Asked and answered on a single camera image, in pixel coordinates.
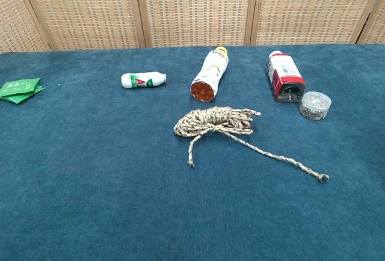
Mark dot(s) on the tall white yellow-cap bottle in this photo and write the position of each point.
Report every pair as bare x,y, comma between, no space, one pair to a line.
210,71

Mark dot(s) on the small white green-label bottle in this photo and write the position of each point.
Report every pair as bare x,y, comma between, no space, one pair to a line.
141,80

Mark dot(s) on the blue carpet table cover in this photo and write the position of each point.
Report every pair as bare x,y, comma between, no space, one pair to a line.
120,183

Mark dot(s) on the red juice bottle white cap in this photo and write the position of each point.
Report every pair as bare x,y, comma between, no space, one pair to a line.
284,74

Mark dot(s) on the woven wooden folding screen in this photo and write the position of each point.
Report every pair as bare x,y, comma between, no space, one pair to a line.
195,8

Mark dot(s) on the green tea sachet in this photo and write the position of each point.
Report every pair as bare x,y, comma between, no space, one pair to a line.
21,98
19,87

